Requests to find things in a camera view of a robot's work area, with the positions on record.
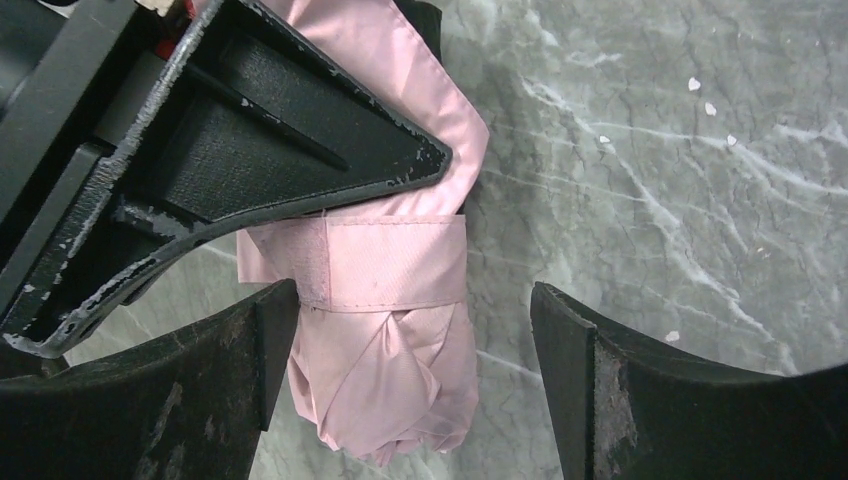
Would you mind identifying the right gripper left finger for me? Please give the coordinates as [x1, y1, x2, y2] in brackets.
[1, 279, 299, 479]

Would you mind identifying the pink and black umbrella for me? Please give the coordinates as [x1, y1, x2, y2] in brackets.
[236, 1, 489, 466]

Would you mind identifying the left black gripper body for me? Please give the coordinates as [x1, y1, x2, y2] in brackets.
[0, 0, 213, 233]

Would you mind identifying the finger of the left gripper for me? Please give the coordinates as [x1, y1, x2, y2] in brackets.
[1, 1, 452, 358]

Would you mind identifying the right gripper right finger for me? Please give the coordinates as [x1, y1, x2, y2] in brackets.
[530, 282, 847, 479]

